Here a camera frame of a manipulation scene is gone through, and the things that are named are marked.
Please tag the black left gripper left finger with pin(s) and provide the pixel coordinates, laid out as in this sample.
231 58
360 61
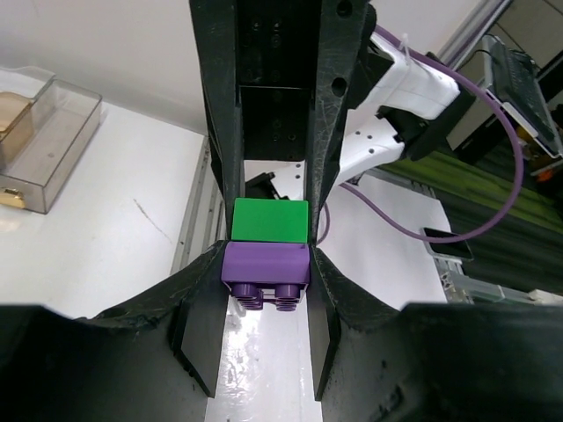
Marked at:
154 357

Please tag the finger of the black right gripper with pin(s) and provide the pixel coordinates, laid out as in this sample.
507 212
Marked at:
214 24
341 27

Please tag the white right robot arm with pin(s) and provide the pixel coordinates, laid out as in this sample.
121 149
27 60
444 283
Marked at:
390 80

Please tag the green curved lego brick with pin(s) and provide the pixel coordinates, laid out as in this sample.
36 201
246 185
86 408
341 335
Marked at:
271 221

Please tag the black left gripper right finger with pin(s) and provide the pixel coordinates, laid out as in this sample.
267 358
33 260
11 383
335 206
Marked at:
429 362

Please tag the amber transparent bin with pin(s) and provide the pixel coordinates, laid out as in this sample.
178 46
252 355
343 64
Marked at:
16 126

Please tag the laptop on stand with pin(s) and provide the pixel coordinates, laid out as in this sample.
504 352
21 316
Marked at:
511 79

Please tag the clear transparent bin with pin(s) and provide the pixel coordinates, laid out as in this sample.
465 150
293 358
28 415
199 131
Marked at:
65 118

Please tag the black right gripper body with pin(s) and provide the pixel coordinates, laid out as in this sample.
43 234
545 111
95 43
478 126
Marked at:
277 63

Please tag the purple butterfly lego brick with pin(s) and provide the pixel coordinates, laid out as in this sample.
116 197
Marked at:
258 273

